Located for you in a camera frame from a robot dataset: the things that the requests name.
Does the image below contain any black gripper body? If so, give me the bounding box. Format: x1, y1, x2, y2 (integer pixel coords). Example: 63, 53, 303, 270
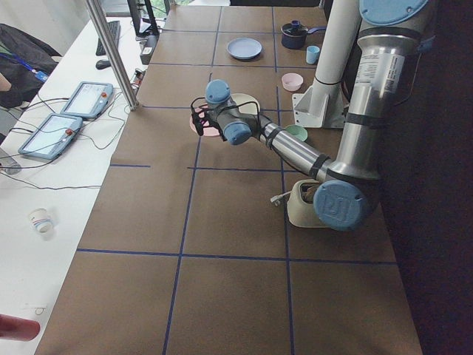
190, 97, 218, 136

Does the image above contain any pink plate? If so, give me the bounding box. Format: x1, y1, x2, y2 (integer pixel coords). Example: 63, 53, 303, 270
189, 108, 220, 138

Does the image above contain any light blue plate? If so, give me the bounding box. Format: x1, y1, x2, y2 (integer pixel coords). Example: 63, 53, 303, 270
227, 38, 262, 61

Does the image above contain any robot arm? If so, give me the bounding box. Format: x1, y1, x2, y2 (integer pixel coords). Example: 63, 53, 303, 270
191, 1, 438, 231

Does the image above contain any cream white plate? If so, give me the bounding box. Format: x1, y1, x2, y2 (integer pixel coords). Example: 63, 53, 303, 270
231, 93, 260, 115

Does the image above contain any black box with label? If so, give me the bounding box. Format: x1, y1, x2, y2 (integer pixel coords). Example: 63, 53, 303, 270
140, 35, 159, 65

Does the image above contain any pink bowl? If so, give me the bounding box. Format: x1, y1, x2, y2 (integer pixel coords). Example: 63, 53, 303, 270
281, 72, 304, 92

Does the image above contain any green bowl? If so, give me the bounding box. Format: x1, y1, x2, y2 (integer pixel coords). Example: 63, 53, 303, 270
285, 124, 308, 142

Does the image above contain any black computer mouse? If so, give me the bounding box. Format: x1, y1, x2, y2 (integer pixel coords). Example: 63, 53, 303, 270
95, 59, 111, 70

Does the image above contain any upper teach pendant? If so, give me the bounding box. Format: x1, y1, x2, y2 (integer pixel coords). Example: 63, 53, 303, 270
61, 81, 114, 120

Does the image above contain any teach pendant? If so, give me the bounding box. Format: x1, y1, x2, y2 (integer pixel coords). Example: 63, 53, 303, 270
61, 81, 114, 120
18, 113, 83, 160

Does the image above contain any dark blue saucepan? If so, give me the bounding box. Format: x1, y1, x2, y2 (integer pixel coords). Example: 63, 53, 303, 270
281, 20, 327, 50

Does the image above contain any light blue cup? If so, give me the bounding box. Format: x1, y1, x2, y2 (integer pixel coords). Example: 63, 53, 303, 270
305, 45, 321, 64

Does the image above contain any black keyboard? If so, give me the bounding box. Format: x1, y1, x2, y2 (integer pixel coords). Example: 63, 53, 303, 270
95, 20, 122, 57

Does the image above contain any cream toaster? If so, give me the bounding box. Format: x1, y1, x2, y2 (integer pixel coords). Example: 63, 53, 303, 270
287, 180, 327, 229

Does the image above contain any lower teach pendant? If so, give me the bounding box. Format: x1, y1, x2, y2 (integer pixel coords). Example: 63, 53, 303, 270
18, 113, 83, 160

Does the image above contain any paper cup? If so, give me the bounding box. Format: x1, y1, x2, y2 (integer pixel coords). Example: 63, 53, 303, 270
28, 208, 53, 234

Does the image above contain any red cylinder bottle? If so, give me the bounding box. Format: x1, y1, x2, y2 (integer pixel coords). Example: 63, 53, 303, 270
0, 314, 41, 342

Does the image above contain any white toaster power cable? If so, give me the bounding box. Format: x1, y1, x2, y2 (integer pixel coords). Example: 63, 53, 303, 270
270, 190, 293, 206

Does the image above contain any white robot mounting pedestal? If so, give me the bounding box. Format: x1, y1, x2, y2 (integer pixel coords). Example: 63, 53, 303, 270
293, 0, 361, 129

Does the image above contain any aluminium frame post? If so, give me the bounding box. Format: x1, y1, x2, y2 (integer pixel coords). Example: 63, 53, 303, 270
86, 0, 139, 111

